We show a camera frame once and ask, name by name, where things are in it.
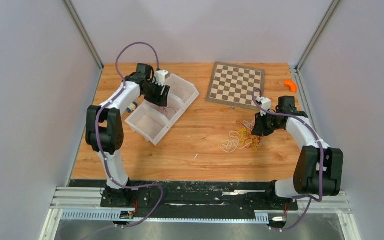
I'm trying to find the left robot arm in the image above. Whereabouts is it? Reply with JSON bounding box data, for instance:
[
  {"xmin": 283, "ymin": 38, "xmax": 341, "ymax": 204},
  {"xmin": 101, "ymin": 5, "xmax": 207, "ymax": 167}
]
[{"xmin": 85, "ymin": 63, "xmax": 170, "ymax": 207}]

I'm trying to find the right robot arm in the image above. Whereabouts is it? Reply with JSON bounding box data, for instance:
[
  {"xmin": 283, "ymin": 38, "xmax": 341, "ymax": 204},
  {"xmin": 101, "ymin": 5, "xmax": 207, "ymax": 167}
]
[{"xmin": 251, "ymin": 96, "xmax": 344, "ymax": 209}]

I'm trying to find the yellow cable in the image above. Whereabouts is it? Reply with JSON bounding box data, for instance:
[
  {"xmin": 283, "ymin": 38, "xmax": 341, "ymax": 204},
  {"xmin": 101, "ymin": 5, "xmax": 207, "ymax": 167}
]
[{"xmin": 233, "ymin": 127, "xmax": 262, "ymax": 153}]

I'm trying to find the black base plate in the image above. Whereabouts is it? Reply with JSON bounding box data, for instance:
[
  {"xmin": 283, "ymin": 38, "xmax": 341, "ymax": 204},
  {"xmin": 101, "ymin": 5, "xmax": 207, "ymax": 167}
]
[{"xmin": 99, "ymin": 180, "xmax": 298, "ymax": 220}]

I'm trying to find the orange plastic elbow piece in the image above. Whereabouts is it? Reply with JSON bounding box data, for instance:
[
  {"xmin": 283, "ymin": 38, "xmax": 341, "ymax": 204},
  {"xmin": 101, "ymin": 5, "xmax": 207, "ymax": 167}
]
[{"xmin": 283, "ymin": 80, "xmax": 298, "ymax": 93}]

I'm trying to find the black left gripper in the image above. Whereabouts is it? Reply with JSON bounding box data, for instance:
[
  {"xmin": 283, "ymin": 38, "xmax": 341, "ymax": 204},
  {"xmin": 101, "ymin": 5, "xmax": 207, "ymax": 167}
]
[{"xmin": 143, "ymin": 79, "xmax": 171, "ymax": 108}]

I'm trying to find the white slotted cable duct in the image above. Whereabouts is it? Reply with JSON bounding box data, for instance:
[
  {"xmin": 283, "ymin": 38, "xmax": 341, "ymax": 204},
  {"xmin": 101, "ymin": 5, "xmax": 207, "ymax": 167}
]
[{"xmin": 59, "ymin": 209, "xmax": 270, "ymax": 224}]

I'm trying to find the white three-compartment plastic bin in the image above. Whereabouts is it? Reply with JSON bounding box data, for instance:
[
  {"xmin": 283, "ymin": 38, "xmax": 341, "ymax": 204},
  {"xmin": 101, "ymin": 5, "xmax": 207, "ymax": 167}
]
[{"xmin": 125, "ymin": 73, "xmax": 200, "ymax": 146}]

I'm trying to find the white cable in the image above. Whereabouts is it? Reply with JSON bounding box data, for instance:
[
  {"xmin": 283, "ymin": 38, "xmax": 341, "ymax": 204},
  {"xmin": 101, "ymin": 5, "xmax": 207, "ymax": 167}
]
[{"xmin": 220, "ymin": 120, "xmax": 257, "ymax": 154}]

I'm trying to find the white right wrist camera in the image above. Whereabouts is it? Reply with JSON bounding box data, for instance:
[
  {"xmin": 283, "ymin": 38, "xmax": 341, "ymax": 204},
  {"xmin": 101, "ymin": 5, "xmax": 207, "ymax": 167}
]
[{"xmin": 255, "ymin": 96, "xmax": 271, "ymax": 117}]

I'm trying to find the white blue toy car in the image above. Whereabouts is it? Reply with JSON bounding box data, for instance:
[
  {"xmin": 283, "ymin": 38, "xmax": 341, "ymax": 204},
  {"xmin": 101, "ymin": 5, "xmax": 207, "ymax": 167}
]
[{"xmin": 126, "ymin": 101, "xmax": 138, "ymax": 113}]

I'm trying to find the wooden chessboard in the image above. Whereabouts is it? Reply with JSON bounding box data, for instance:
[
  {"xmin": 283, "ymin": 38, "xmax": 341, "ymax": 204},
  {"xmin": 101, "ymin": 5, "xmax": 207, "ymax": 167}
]
[{"xmin": 205, "ymin": 62, "xmax": 266, "ymax": 111}]

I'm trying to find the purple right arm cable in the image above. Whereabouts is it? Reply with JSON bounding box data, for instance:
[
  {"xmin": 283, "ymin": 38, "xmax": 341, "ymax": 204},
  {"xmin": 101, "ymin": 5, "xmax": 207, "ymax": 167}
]
[{"xmin": 251, "ymin": 88, "xmax": 325, "ymax": 231}]

